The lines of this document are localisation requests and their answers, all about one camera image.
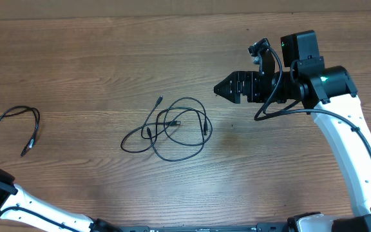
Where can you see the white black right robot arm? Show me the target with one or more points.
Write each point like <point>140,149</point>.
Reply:
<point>329,96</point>

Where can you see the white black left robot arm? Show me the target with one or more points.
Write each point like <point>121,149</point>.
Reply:
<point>18,205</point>

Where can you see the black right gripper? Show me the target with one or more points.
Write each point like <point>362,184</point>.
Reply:
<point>250,80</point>

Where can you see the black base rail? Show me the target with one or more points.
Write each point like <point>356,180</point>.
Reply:
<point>237,228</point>

